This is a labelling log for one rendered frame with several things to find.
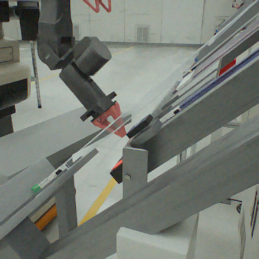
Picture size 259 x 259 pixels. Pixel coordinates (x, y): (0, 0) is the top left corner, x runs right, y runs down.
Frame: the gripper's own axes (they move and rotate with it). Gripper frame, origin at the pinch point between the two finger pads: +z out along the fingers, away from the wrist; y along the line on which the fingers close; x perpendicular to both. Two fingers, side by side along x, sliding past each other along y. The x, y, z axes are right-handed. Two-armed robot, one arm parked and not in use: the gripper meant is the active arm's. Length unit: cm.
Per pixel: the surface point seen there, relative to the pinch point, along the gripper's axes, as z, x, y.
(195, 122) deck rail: 5.7, -18.3, -9.5
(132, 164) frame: 4.6, -5.2, -14.0
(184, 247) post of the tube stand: 6.5, -21.1, -41.6
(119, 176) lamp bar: 7.1, 4.6, -5.6
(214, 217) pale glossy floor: 70, 31, 72
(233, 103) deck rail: 6.5, -25.5, -9.5
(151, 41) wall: -102, 195, 870
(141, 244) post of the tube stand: 4.5, -18.5, -42.1
